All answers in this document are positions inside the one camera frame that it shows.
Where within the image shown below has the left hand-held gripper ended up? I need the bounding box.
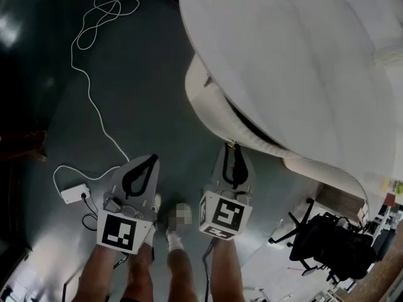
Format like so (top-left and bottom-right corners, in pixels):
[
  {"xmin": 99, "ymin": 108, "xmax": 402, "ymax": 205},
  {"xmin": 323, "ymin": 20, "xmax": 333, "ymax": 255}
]
[{"xmin": 96, "ymin": 154, "xmax": 161, "ymax": 255}]

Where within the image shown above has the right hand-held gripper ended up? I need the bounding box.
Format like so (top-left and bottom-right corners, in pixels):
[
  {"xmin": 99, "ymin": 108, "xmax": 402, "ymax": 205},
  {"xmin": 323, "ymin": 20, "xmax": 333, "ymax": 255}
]
[{"xmin": 199, "ymin": 143, "xmax": 257, "ymax": 242}]

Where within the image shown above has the person's right forearm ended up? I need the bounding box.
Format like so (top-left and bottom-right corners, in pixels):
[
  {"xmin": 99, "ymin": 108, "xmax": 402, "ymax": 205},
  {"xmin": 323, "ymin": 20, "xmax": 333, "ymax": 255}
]
[{"xmin": 210, "ymin": 237, "xmax": 245, "ymax": 302}]

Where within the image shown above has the person's left white shoe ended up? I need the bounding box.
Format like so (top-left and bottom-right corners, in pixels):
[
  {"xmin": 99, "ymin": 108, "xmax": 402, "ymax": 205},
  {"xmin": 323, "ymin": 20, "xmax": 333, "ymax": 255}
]
[{"xmin": 151, "ymin": 193, "xmax": 163, "ymax": 221}]

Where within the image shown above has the person's white shoe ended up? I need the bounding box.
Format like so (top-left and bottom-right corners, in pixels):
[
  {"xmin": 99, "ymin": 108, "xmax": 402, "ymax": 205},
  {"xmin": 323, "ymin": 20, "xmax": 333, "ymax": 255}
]
[
  {"xmin": 151, "ymin": 193, "xmax": 163, "ymax": 221},
  {"xmin": 167, "ymin": 202, "xmax": 193, "ymax": 233}
]

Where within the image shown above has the person's right white shoe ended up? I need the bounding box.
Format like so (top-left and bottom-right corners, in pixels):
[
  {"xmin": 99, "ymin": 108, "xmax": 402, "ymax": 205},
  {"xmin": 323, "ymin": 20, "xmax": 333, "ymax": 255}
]
[{"xmin": 167, "ymin": 202, "xmax": 193, "ymax": 233}]

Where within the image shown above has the white power adapter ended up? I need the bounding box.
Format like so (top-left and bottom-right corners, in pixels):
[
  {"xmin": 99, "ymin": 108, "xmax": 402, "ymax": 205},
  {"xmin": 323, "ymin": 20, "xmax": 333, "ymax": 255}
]
[{"xmin": 60, "ymin": 183, "xmax": 91, "ymax": 205}]

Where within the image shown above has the person's left leg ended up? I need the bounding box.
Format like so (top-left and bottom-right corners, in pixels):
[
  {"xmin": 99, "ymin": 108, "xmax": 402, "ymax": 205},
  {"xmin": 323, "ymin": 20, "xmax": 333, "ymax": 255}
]
[{"xmin": 121, "ymin": 225, "xmax": 157, "ymax": 302}]

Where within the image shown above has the person's leg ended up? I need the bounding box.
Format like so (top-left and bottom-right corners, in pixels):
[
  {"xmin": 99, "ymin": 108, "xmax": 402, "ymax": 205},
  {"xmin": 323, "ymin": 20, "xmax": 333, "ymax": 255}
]
[
  {"xmin": 166, "ymin": 230, "xmax": 195, "ymax": 302},
  {"xmin": 121, "ymin": 225, "xmax": 157, "ymax": 302}
]

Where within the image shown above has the white ribbed cabinet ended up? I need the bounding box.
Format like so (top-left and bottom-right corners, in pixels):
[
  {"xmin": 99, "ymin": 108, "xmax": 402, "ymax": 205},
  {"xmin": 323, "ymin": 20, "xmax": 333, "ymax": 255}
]
[{"xmin": 281, "ymin": 155, "xmax": 371, "ymax": 212}]

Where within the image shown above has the person's right leg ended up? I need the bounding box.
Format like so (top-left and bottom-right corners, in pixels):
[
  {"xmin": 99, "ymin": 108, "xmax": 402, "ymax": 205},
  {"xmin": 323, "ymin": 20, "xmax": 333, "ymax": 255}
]
[{"xmin": 166, "ymin": 230, "xmax": 195, "ymax": 302}]

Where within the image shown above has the dark wooden furniture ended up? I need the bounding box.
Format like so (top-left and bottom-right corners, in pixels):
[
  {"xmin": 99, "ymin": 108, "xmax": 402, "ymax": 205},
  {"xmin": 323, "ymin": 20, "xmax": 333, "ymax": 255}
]
[{"xmin": 0, "ymin": 130, "xmax": 48, "ymax": 164}]

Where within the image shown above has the black office chair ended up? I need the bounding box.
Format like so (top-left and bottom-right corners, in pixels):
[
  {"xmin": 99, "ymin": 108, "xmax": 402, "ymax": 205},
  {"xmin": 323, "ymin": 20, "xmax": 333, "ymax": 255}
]
[{"xmin": 268, "ymin": 198, "xmax": 378, "ymax": 285}]

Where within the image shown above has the black plug cable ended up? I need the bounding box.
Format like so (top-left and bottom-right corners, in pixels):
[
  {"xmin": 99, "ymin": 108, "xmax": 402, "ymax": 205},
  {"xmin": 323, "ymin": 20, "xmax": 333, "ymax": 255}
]
[{"xmin": 81, "ymin": 192, "xmax": 99, "ymax": 232}]

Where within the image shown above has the long white cable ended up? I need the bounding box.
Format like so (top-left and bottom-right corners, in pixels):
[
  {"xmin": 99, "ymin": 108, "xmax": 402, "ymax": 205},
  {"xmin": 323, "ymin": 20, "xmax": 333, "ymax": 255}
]
[{"xmin": 52, "ymin": 0, "xmax": 141, "ymax": 198}]

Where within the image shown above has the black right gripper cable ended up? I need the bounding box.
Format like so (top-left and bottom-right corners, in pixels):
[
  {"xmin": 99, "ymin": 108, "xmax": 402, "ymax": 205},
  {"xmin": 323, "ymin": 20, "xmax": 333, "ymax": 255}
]
[{"xmin": 202, "ymin": 240, "xmax": 217, "ymax": 302}]

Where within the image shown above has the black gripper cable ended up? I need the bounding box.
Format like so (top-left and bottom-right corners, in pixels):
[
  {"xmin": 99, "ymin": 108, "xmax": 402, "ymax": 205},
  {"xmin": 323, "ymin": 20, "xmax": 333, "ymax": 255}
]
[
  {"xmin": 62, "ymin": 252, "xmax": 130, "ymax": 302},
  {"xmin": 202, "ymin": 240, "xmax": 217, "ymax": 302}
]

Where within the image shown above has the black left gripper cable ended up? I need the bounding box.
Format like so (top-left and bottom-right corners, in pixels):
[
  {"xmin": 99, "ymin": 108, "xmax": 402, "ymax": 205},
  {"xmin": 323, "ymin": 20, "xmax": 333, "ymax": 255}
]
[{"xmin": 62, "ymin": 252, "xmax": 130, "ymax": 302}]

